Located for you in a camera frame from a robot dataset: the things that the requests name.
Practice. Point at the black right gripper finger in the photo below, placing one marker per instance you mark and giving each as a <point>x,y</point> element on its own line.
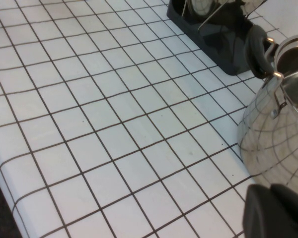
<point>275,215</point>

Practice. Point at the white black-grid tablecloth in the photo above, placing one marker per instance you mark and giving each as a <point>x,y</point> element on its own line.
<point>114,124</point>

